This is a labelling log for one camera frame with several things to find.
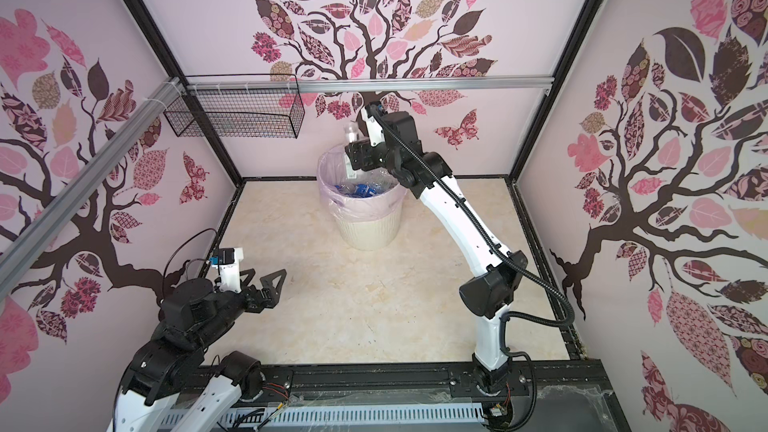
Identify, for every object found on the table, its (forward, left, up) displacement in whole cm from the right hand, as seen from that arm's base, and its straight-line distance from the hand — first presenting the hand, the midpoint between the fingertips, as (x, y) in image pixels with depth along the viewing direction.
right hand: (361, 140), depth 72 cm
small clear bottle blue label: (+5, +2, -23) cm, 24 cm away
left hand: (-28, +21, -18) cm, 39 cm away
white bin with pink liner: (-9, 0, -17) cm, 19 cm away
